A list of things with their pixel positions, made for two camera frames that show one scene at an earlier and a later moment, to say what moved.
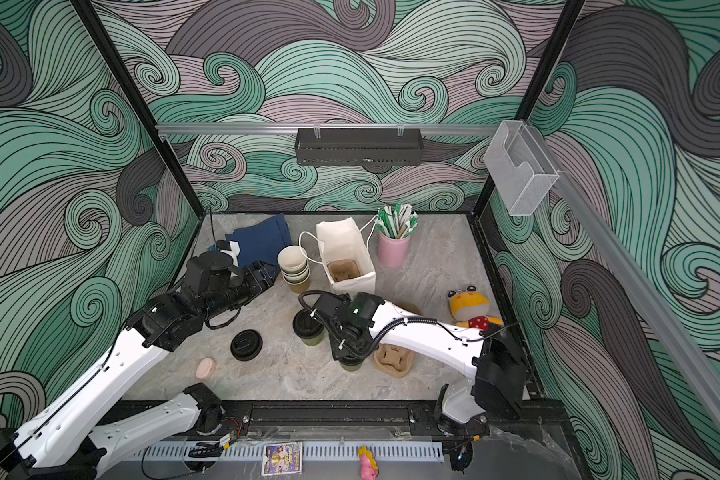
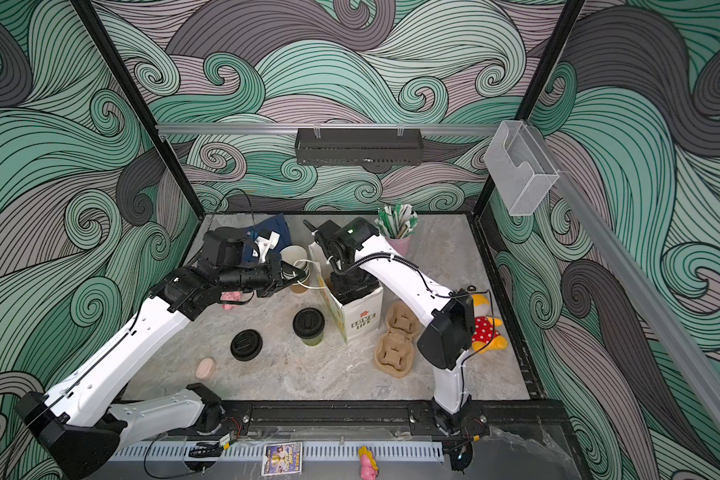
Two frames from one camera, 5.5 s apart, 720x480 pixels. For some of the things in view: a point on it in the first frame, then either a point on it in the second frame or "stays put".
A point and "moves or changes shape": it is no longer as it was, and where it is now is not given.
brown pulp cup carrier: (394, 361) stays put
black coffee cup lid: (305, 325) stays put
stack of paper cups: (294, 266) stays put
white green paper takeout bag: (346, 251) moves or changes shape
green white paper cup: (313, 341) stays put
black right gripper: (337, 350) to (341, 288)
